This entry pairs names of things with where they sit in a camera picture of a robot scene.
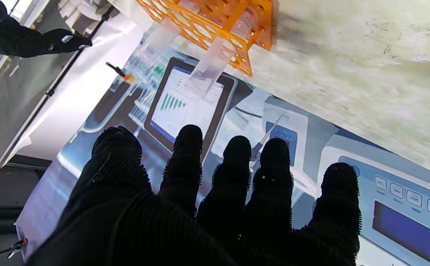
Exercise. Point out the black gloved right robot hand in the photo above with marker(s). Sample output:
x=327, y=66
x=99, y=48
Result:
x=15, y=40

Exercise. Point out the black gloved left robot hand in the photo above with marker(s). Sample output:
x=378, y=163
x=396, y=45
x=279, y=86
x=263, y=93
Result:
x=126, y=221

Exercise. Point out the clear plastic test tube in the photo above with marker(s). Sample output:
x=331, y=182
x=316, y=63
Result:
x=159, y=40
x=215, y=62

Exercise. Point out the orange test tube rack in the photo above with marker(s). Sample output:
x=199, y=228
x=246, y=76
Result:
x=215, y=34

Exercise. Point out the printed laboratory backdrop poster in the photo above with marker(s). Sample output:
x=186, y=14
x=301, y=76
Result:
x=292, y=129

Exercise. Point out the black backdrop frame pole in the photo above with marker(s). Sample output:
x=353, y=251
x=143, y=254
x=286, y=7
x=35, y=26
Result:
x=47, y=92

